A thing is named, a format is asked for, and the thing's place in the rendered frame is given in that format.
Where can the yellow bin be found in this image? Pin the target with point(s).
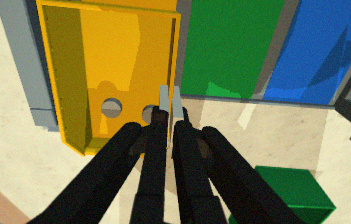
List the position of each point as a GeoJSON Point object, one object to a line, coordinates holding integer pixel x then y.
{"type": "Point", "coordinates": [101, 52]}

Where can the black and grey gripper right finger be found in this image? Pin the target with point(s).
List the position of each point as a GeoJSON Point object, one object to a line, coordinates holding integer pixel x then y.
{"type": "Point", "coordinates": [199, 154]}

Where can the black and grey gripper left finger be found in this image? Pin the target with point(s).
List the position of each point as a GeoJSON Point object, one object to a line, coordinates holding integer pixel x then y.
{"type": "Point", "coordinates": [88, 196]}

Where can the green bin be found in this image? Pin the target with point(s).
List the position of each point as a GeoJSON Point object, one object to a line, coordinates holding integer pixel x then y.
{"type": "Point", "coordinates": [300, 191]}

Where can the dark grey metal shelf rack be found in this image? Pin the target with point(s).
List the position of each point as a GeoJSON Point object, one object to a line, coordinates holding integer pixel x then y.
{"type": "Point", "coordinates": [294, 53]}

